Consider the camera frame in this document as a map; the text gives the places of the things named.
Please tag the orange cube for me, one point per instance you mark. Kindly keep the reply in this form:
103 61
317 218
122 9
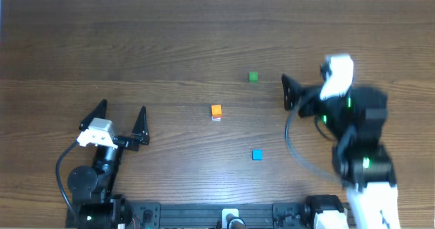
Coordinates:
216 110

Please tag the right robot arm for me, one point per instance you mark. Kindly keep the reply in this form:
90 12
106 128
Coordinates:
367 127

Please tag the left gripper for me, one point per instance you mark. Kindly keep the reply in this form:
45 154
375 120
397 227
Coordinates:
129 142

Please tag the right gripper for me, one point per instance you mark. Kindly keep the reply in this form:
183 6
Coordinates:
310 103

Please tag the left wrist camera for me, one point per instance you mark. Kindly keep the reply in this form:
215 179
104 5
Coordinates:
98 132

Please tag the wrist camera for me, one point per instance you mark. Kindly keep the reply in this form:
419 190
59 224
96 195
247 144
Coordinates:
98 132
337 76

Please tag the green cube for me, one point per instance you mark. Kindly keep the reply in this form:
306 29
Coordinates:
253 76

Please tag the blue cube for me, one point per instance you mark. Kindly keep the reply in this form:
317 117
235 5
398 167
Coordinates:
257 155

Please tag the mounting rail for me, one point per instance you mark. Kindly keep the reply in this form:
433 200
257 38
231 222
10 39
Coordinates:
204 216

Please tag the white cube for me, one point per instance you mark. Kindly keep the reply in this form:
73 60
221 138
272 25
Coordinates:
216 119

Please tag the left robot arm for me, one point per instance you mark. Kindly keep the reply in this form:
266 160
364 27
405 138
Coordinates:
102 168

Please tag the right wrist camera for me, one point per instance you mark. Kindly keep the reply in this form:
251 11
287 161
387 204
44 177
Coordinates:
337 76

